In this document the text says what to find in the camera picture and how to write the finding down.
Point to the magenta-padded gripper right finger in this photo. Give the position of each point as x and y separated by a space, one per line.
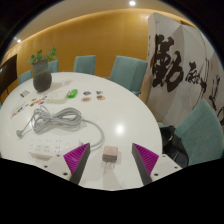
145 160

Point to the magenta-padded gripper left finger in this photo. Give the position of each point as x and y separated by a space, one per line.
78 160

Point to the small pinkish-white charger block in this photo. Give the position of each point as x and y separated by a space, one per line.
110 153

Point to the white power strip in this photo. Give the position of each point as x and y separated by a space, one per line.
50 146

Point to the black bag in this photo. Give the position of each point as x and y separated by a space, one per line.
173 143

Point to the round orange-print badge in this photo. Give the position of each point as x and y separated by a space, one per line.
85 99

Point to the flat white box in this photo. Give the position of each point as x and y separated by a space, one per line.
57 97

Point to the round orange-blue-print badge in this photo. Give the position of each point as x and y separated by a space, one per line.
100 97

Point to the small green packet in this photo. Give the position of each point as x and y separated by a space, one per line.
72 93

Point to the round blue-print badge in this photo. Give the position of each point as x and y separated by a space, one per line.
87 93

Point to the round multicolour-print badge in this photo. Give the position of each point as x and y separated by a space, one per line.
99 92

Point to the row of colourful stickers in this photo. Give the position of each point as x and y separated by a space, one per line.
28 105

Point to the small grey card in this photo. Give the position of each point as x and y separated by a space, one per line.
25 93

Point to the green plant in dark vase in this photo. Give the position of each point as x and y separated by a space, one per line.
42 78

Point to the white calligraphy folding screen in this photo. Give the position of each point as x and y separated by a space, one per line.
183 70

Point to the round ceiling spotlight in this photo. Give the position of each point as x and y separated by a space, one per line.
132 3
18 40

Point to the dark wall screen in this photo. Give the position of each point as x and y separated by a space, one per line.
8 75

